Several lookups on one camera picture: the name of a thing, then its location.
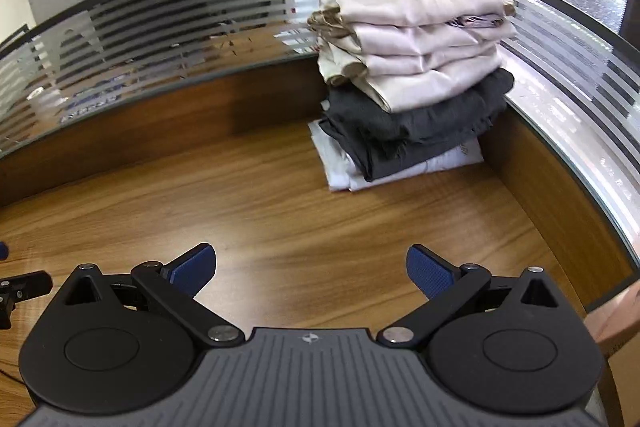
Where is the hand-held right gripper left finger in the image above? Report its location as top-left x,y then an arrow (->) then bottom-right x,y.
60,243 -> 246,349

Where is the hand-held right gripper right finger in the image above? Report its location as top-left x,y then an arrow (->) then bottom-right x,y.
377,244 -> 560,350

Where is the stack of folded clothes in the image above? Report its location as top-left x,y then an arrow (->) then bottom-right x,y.
319,68 -> 516,182

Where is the white folded shirt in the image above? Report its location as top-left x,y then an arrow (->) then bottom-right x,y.
307,119 -> 485,192

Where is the pale pink folded shirt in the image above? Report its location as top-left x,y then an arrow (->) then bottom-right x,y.
320,42 -> 505,114

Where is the cream folded shirt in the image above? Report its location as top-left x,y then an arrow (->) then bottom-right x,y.
307,9 -> 518,58

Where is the striped glass desk partition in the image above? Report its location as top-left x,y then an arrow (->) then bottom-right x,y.
0,0 -> 640,268

